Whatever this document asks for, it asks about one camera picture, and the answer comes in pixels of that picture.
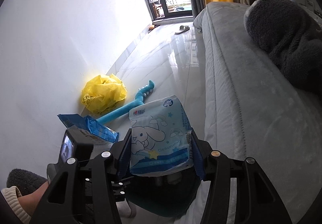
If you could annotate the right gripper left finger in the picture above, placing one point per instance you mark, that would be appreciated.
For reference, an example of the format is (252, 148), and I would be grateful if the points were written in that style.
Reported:
(106, 171)

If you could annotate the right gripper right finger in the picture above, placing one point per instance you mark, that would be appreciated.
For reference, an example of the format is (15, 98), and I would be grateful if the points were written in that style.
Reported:
(257, 200)

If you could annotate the blue cartoon tissue pack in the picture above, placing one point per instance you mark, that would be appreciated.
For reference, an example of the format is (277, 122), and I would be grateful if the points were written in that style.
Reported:
(160, 138)

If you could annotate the black trash bin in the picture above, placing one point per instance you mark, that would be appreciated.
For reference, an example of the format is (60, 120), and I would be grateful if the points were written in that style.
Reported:
(167, 196)

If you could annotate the person's left hand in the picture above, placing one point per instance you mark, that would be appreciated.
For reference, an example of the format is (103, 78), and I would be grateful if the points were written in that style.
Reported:
(30, 202)

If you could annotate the blue snack bag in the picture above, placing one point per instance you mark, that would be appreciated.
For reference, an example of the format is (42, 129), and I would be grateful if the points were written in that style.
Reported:
(91, 125)

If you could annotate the yellow plastic bag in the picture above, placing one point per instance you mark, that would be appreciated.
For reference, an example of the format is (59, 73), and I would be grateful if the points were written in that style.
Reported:
(103, 93)

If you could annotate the blue plush dinosaur toy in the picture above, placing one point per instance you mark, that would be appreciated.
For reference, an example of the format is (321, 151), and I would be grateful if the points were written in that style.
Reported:
(139, 100)

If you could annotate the grey bed mattress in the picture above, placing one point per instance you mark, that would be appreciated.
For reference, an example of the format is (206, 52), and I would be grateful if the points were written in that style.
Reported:
(253, 110)

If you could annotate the grey slipper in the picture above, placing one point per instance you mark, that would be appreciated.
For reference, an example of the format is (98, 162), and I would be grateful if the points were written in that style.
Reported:
(182, 29)

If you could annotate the dark grey fleece blanket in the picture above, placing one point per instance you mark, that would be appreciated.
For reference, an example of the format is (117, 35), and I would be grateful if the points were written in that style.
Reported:
(290, 37)

